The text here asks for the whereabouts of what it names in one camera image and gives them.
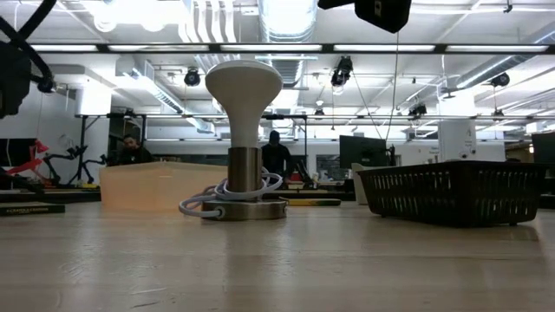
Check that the person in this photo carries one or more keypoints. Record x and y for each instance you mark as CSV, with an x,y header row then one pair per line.
x,y
134,154
277,156

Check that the white square column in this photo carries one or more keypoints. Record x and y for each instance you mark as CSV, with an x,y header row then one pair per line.
x,y
93,102

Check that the black background station frame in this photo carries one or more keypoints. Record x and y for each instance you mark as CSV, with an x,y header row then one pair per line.
x,y
82,143

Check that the black ceiling spotlight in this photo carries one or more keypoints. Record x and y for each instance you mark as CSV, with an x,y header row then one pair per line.
x,y
342,71
46,85
192,77
500,79
417,109

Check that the orange translucent plastic bin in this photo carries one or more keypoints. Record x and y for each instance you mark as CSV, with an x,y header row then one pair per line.
x,y
152,186

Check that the black computer monitor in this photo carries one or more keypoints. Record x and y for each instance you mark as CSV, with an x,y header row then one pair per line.
x,y
362,151
544,147
17,151

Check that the grey plastic bin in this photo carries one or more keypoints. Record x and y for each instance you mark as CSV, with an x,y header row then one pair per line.
x,y
356,186

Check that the red background robot arm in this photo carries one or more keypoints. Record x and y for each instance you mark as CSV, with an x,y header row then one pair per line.
x,y
41,147

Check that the white mushroom lamp metal base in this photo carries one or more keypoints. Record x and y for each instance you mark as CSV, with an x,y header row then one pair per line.
x,y
243,95

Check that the black background robot arm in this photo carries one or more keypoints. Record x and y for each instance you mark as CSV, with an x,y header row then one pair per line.
x,y
69,152

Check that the black mesh basket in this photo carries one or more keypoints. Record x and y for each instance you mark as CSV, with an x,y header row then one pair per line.
x,y
451,195

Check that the silver ventilation duct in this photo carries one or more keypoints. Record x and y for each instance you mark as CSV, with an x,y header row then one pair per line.
x,y
288,19

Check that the white pillar with sign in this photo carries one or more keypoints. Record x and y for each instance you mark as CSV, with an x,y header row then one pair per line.
x,y
457,138

